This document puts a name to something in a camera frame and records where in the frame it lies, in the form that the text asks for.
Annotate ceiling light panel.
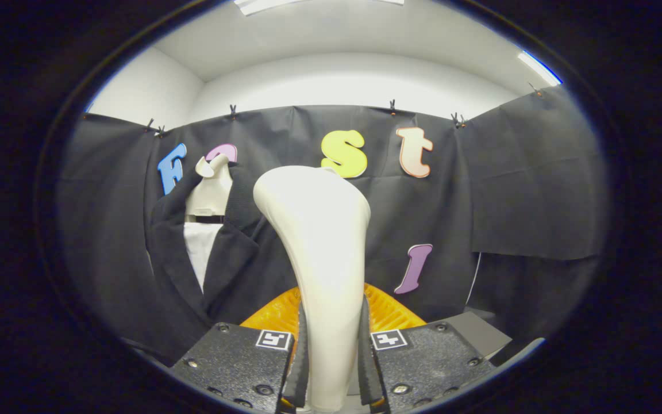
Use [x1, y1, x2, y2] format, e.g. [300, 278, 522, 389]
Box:
[517, 50, 563, 87]
[233, 0, 406, 17]

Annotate white hanging cable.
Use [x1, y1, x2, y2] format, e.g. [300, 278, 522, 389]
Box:
[465, 252, 483, 306]

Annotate white garment steamer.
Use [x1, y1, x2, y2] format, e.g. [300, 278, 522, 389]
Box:
[252, 166, 372, 413]

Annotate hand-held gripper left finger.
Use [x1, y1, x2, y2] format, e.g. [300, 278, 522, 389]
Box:
[170, 286, 309, 414]

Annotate black backdrop cloth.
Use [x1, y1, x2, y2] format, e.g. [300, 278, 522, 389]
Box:
[58, 86, 607, 369]

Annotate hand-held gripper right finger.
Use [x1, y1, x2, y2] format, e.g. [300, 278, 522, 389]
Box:
[357, 283, 498, 414]

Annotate black suit jacket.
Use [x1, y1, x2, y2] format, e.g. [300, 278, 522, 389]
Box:
[146, 164, 304, 364]

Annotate white mannequin bust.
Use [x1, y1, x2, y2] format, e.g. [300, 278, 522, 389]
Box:
[184, 154, 234, 224]

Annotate grey cabinet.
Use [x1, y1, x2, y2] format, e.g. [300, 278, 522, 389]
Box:
[439, 310, 513, 361]

